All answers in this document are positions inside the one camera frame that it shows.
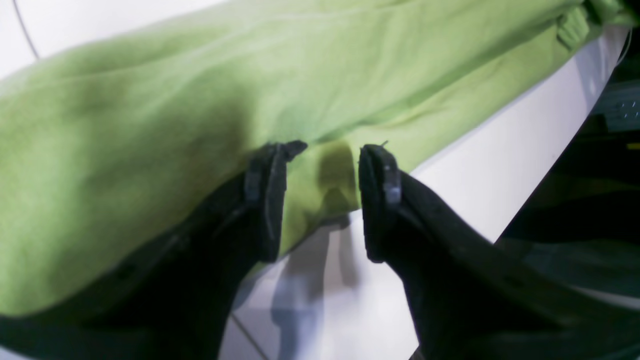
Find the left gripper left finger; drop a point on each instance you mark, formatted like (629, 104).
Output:
(170, 298)

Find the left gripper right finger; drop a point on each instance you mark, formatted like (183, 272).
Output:
(467, 298)

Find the green t-shirt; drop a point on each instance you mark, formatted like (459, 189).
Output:
(108, 145)

